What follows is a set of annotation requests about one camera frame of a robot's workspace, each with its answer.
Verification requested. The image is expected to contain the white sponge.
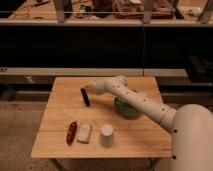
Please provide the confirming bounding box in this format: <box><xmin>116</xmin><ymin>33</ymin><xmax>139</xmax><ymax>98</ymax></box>
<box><xmin>77</xmin><ymin>123</ymin><xmax>92</xmax><ymax>144</ymax></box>

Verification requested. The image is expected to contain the wooden table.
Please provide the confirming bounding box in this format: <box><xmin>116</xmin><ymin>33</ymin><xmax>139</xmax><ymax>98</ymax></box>
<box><xmin>31</xmin><ymin>77</ymin><xmax>171</xmax><ymax>159</ymax></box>

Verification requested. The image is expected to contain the black eraser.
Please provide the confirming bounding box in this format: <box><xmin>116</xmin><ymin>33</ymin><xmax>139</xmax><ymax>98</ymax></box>
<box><xmin>80</xmin><ymin>88</ymin><xmax>90</xmax><ymax>107</ymax></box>

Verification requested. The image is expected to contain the background shelf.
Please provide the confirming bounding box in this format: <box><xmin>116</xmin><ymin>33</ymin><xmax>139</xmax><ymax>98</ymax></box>
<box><xmin>0</xmin><ymin>0</ymin><xmax>213</xmax><ymax>27</ymax></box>

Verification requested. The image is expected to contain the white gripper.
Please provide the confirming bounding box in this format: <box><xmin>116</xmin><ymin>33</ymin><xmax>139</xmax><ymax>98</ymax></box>
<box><xmin>85</xmin><ymin>79</ymin><xmax>106</xmax><ymax>95</ymax></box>

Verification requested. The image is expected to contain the white paper cup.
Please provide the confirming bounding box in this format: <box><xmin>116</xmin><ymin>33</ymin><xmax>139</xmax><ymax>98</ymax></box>
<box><xmin>100</xmin><ymin>124</ymin><xmax>114</xmax><ymax>147</ymax></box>

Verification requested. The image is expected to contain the green bowl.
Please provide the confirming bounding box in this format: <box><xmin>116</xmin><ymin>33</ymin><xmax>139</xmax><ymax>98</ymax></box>
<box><xmin>114</xmin><ymin>97</ymin><xmax>140</xmax><ymax>117</ymax></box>

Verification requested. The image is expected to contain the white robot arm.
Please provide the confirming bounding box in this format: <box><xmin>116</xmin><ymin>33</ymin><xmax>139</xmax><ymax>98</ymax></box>
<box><xmin>85</xmin><ymin>76</ymin><xmax>213</xmax><ymax>171</ymax></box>

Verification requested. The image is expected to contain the red chili pepper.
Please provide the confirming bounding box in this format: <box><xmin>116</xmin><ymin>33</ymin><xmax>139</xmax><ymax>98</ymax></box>
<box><xmin>66</xmin><ymin>121</ymin><xmax>77</xmax><ymax>145</ymax></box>

